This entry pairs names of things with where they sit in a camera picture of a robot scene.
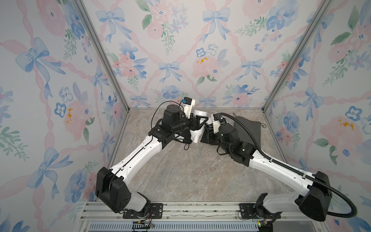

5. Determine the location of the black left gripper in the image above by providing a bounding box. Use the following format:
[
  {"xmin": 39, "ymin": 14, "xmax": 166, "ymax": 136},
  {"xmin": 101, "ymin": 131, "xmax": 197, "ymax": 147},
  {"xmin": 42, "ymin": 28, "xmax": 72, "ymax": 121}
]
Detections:
[{"xmin": 173, "ymin": 114, "xmax": 208, "ymax": 135}]

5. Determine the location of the plain black drawstring pouch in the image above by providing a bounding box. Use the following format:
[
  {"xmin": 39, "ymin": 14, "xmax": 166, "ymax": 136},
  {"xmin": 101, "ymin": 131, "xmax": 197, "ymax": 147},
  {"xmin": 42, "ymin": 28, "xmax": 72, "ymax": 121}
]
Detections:
[{"xmin": 201, "ymin": 128, "xmax": 220, "ymax": 146}]

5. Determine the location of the black pouch with gold logo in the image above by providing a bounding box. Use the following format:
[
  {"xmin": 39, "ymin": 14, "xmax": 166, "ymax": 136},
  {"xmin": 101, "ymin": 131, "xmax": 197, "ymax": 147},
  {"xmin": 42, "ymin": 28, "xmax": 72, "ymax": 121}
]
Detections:
[{"xmin": 174, "ymin": 131, "xmax": 193, "ymax": 150}]

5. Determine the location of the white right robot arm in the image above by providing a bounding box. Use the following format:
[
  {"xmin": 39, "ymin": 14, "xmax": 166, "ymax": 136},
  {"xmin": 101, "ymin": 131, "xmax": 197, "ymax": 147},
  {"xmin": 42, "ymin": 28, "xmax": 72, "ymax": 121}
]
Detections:
[{"xmin": 205, "ymin": 122, "xmax": 332, "ymax": 221}]

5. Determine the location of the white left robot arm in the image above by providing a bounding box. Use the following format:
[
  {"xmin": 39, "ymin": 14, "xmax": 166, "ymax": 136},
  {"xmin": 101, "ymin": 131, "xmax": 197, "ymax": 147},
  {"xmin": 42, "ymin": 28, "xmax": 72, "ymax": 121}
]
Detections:
[{"xmin": 95, "ymin": 104, "xmax": 209, "ymax": 217}]

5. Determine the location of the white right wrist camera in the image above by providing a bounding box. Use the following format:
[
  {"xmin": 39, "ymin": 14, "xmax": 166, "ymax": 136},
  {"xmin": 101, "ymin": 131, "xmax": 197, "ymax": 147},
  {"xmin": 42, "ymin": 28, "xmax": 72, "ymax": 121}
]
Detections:
[{"xmin": 212, "ymin": 114, "xmax": 226, "ymax": 134}]

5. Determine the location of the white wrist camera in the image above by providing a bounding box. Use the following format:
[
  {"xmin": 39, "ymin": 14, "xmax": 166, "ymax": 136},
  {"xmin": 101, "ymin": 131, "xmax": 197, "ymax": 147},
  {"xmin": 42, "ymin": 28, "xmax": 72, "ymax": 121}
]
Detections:
[
  {"xmin": 212, "ymin": 114, "xmax": 226, "ymax": 134},
  {"xmin": 182, "ymin": 97, "xmax": 196, "ymax": 119}
]

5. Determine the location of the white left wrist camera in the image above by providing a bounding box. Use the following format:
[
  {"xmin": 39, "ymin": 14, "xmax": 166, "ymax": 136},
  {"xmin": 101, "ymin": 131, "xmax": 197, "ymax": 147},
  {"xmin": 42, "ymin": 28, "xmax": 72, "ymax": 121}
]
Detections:
[{"xmin": 182, "ymin": 97, "xmax": 196, "ymax": 119}]

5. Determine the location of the grey fabric drawstring pouch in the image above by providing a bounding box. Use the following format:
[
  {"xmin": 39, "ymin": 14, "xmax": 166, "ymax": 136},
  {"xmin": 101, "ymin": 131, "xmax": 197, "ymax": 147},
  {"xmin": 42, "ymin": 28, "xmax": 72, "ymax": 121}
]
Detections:
[{"xmin": 234, "ymin": 116, "xmax": 262, "ymax": 147}]

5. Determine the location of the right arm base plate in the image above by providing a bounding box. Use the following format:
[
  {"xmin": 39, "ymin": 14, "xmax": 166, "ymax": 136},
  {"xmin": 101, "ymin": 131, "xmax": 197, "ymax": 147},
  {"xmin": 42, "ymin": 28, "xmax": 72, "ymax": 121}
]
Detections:
[{"xmin": 239, "ymin": 202, "xmax": 282, "ymax": 220}]

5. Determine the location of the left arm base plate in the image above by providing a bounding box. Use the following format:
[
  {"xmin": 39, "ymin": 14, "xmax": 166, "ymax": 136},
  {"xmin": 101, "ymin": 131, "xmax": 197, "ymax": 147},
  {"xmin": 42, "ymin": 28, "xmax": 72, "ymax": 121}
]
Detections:
[{"xmin": 123, "ymin": 203, "xmax": 163, "ymax": 220}]

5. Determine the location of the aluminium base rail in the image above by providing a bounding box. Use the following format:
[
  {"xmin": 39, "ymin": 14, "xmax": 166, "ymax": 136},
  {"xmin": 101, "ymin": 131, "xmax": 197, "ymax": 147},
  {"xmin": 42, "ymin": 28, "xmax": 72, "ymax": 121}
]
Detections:
[{"xmin": 76, "ymin": 201, "xmax": 328, "ymax": 232}]

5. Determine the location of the aluminium corner post left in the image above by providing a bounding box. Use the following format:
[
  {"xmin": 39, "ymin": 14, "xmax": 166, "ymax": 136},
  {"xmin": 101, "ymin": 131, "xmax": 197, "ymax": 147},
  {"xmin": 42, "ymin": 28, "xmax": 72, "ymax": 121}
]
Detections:
[{"xmin": 71, "ymin": 0, "xmax": 130, "ymax": 112}]

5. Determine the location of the aluminium corner post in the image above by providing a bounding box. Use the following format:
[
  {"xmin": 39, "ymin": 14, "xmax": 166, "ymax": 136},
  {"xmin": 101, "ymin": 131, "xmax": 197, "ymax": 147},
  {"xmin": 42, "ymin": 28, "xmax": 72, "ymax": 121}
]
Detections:
[
  {"xmin": 71, "ymin": 0, "xmax": 130, "ymax": 112},
  {"xmin": 262, "ymin": 0, "xmax": 333, "ymax": 114}
]

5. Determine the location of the black corrugated cable conduit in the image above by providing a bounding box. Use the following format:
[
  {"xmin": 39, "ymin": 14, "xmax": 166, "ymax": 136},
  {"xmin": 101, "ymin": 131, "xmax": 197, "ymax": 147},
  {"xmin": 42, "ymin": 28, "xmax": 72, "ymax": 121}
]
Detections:
[{"xmin": 214, "ymin": 112, "xmax": 357, "ymax": 218}]

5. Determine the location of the aluminium corner post right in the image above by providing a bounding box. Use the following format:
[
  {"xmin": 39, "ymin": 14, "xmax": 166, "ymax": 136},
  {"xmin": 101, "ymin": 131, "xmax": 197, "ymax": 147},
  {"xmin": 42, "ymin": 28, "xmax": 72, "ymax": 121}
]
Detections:
[{"xmin": 262, "ymin": 0, "xmax": 333, "ymax": 114}]

